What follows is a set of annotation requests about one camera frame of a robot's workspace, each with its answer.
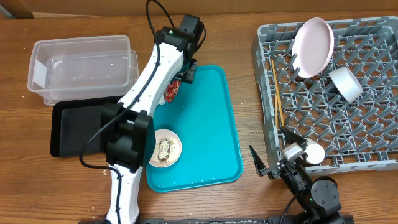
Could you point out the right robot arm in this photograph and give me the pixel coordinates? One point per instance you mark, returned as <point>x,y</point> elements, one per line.
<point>314,201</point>

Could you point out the clear plastic bin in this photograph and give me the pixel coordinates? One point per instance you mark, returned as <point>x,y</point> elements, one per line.
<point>82,68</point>

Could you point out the grey dish rack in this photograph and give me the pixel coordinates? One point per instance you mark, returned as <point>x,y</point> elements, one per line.
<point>361,135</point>

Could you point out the white cup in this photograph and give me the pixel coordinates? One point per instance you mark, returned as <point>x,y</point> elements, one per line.
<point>315,152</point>

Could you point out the teal tray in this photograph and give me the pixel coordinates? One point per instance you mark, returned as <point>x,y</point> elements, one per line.
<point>201,115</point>

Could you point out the small pink plate with food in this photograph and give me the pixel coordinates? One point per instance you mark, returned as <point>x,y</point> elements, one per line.
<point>167,150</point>

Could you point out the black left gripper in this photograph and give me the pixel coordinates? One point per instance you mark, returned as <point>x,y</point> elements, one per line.
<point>189,74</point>

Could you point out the black bin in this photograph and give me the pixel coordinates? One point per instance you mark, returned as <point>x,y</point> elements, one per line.
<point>74,123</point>

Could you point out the wooden chopstick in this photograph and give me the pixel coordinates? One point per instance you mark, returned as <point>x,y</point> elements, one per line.
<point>281,117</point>
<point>276,111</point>

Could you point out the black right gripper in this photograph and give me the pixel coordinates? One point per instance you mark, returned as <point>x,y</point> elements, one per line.
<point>277,167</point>

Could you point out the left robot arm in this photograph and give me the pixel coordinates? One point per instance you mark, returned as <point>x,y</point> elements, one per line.
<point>128,132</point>

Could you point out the red snack wrapper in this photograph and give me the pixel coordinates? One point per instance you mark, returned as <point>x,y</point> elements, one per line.
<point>172,90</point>

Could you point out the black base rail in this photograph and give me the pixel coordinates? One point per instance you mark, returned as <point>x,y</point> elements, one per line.
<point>217,220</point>

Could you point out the white bowl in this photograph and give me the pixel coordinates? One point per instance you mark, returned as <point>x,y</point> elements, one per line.
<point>346,83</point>

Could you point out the large pink plate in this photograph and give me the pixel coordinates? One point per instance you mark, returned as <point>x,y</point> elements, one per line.
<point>313,47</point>

